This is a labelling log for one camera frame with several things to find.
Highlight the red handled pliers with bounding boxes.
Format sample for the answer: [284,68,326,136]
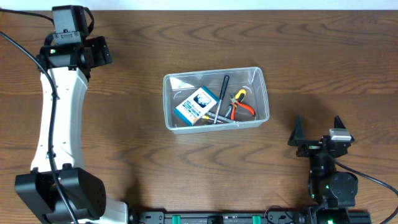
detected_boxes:
[230,98,255,121]

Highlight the silver combination wrench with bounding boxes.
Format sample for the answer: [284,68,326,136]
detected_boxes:
[206,112,236,123]

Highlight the small black claw hammer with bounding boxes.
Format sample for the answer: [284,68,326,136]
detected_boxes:
[213,75,230,124]

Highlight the black slim screwdriver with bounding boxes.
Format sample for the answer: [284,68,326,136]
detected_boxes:
[201,115,223,123]

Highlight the white and blue box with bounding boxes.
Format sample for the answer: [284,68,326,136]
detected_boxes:
[174,86,220,126]

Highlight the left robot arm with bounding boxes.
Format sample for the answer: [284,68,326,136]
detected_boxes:
[14,5,128,223]

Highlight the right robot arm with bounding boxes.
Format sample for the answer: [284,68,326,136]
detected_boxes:
[287,116,358,224]

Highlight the clear plastic container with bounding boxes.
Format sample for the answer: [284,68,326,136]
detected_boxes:
[163,67,270,134]

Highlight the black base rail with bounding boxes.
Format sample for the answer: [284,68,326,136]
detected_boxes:
[129,210,372,224]

